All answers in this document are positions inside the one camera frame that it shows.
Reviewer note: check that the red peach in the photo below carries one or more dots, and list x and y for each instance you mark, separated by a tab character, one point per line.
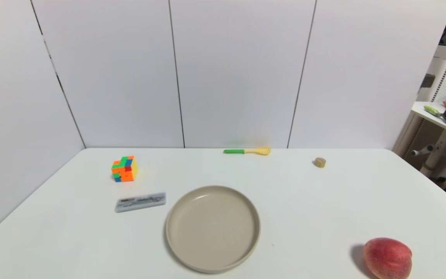
387	257

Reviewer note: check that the multicolour puzzle cube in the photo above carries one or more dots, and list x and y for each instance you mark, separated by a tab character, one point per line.
125	170

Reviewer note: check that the grey rectangular case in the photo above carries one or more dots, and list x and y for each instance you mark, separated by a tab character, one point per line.
140	202

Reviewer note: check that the white pegboard panel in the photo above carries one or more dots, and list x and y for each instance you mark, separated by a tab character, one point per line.
445	73

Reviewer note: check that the beige round plate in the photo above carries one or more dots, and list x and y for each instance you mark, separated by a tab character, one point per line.
212	228

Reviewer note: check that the small tan cylindrical block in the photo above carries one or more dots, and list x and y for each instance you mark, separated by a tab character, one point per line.
319	162

